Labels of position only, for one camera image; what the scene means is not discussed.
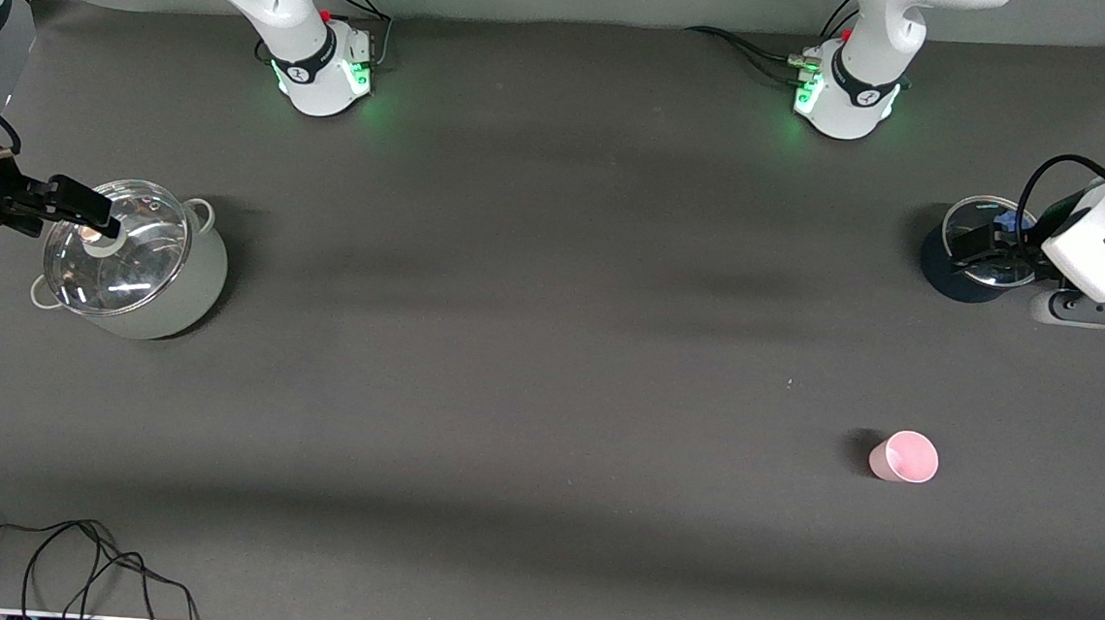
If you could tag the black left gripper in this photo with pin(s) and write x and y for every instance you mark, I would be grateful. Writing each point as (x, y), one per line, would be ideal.
(1022, 249)

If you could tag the pink plastic cup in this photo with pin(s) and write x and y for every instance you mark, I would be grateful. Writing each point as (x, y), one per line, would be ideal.
(904, 458)

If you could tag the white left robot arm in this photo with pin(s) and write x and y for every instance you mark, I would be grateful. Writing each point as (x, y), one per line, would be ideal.
(866, 69)

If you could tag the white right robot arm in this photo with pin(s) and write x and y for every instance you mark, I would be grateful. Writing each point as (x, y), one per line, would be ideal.
(292, 0)

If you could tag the glass lid with blue knob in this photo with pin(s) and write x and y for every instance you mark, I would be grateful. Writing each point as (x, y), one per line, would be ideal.
(970, 215)

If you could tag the dark blue saucepan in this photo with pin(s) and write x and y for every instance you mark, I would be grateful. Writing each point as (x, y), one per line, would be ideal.
(939, 279)

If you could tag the glass pot lid, beige knob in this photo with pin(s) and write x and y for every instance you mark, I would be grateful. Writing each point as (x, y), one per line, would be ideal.
(128, 266)

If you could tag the pale green cooking pot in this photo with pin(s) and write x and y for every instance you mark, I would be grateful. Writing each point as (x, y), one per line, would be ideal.
(194, 295)

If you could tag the dark grey table cloth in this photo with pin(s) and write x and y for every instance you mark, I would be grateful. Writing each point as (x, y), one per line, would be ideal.
(546, 397)

